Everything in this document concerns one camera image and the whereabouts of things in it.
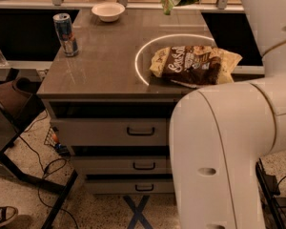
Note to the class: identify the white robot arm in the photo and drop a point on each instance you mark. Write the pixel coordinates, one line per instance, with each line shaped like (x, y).
(218, 133)

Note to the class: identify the brown and yellow chip bag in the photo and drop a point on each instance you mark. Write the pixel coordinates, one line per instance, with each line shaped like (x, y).
(195, 66)

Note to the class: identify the blue silver redbull can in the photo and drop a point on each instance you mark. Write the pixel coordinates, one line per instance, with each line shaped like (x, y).
(63, 27)

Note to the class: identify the grey drawer cabinet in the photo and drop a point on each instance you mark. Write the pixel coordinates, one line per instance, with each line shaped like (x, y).
(111, 77)

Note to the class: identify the top grey drawer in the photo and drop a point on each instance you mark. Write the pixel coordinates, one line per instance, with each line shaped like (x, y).
(111, 131)

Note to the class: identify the grey drawer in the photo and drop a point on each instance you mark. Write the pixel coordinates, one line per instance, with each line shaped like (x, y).
(111, 131)
(121, 165)
(130, 186)

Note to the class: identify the middle grey drawer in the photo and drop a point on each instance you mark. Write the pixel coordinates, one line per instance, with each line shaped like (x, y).
(121, 165)

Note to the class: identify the bottom grey drawer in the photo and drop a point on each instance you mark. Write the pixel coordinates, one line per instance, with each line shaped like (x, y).
(130, 186)

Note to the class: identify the white bowl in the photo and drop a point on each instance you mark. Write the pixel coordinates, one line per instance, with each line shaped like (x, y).
(108, 12)

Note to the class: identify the brown office chair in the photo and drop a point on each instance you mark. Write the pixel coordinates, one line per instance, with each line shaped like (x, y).
(19, 102)

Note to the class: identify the black canvas sneaker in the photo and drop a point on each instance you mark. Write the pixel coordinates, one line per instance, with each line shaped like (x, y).
(7, 215)

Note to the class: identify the wire basket with items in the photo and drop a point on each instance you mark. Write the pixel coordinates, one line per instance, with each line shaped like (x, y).
(51, 140)

